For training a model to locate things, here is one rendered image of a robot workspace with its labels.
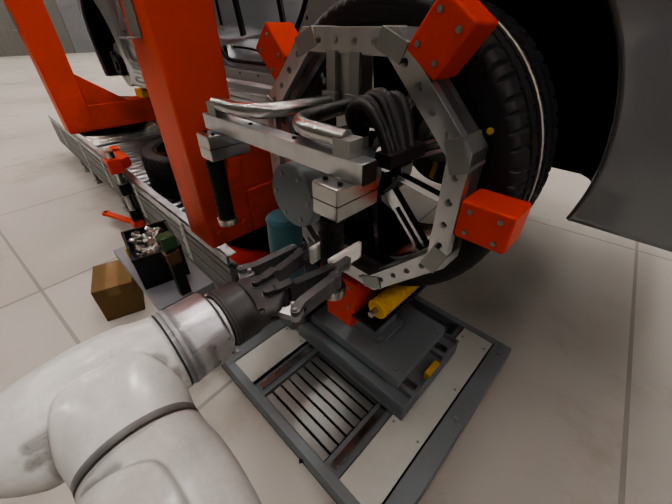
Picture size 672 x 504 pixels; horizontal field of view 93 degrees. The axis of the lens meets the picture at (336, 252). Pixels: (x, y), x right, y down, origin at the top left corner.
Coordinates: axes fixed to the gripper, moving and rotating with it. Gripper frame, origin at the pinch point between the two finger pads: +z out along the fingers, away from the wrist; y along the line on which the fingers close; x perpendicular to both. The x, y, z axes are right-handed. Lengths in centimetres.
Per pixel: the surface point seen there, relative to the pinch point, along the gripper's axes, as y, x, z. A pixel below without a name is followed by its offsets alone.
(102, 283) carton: -122, -65, -25
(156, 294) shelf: -61, -38, -16
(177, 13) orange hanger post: -60, 31, 10
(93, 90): -254, -7, 27
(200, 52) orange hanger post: -60, 24, 14
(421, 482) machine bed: 22, -75, 12
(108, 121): -253, -26, 28
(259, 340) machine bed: -52, -75, 9
